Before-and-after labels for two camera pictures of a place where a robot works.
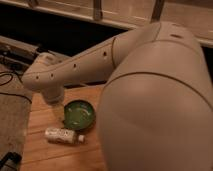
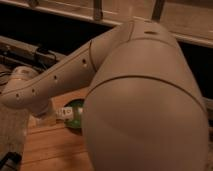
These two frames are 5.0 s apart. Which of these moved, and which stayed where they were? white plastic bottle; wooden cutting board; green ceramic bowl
Moved: white plastic bottle
Stayed: green ceramic bowl; wooden cutting board
